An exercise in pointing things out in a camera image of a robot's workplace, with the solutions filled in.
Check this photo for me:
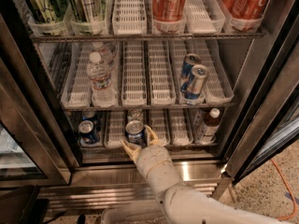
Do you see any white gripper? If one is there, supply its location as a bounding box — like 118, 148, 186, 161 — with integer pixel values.
121, 125, 182, 194

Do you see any blue pepsi can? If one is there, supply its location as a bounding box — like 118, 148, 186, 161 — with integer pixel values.
125, 120, 146, 147
78, 120, 100, 146
82, 110, 101, 131

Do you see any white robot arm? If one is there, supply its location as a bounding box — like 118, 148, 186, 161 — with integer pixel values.
121, 124, 292, 224

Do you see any silver soda can back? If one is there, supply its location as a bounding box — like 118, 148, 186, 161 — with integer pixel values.
127, 109, 144, 121

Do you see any front red bull can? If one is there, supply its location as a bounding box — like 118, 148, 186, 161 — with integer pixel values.
184, 64, 208, 100

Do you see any red bull can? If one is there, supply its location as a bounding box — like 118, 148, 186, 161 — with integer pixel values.
180, 53, 201, 92
184, 64, 208, 100

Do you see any back red bull can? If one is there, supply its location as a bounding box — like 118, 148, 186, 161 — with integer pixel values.
180, 53, 201, 92

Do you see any stainless fridge door right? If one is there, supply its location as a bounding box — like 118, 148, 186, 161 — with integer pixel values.
222, 0, 299, 184

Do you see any orange coke can middle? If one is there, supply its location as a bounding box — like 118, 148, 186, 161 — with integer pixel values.
152, 0, 185, 22

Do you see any orange coke can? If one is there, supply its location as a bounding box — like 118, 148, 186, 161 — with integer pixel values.
152, 0, 185, 22
231, 0, 267, 20

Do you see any left green tall can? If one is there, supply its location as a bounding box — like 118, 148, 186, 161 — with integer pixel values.
25, 0, 68, 23

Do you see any orange coke can right front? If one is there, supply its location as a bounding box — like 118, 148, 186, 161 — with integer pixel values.
231, 0, 267, 20

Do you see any front clear water bottle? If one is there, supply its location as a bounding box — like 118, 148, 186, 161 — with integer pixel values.
87, 51, 115, 107

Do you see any clear water bottle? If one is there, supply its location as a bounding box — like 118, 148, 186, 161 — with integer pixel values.
92, 42, 114, 69
87, 51, 115, 107

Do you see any brown tea bottle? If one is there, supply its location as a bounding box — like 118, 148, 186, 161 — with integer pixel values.
197, 108, 221, 144

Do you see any back clear water bottle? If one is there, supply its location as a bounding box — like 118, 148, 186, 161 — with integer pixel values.
92, 42, 114, 69

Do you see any middle wire shelf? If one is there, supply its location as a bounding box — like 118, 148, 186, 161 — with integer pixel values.
63, 103, 236, 112

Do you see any wire shelf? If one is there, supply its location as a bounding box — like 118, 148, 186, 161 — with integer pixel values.
63, 103, 236, 112
30, 32, 265, 43

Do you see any orange floor cable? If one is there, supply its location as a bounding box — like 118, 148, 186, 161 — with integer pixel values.
270, 158, 298, 221

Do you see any top wire shelf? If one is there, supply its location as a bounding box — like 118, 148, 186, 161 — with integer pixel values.
30, 32, 265, 43

